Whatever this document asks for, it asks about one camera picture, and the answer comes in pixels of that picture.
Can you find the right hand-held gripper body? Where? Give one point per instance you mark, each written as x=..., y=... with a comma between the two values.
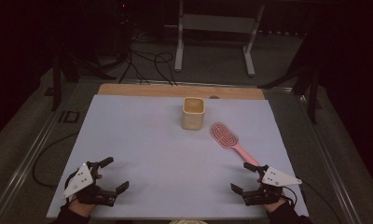
x=278, y=178

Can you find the pink hairbrush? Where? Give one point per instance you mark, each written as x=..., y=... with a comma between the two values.
x=224, y=135

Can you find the person's left hand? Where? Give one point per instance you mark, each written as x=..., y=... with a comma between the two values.
x=82, y=209

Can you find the black floor bracket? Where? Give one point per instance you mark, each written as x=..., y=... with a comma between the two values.
x=69, y=117

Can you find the pale white cloth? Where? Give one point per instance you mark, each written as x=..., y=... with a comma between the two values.
x=187, y=221

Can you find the white table mat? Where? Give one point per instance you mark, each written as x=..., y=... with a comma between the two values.
x=163, y=161

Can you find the aluminium floor rail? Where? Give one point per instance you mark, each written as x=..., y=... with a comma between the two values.
x=334, y=161
x=23, y=165

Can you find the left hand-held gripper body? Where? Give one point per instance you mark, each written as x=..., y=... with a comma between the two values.
x=82, y=180

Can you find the person's right hand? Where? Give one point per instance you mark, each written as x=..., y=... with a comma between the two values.
x=274, y=206

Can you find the white metal stand frame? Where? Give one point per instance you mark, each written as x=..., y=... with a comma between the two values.
x=217, y=23

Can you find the beige square cup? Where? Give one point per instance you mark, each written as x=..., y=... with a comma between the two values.
x=193, y=115

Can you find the black metal stand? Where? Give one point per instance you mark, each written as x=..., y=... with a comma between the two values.
x=56, y=84
x=312, y=93

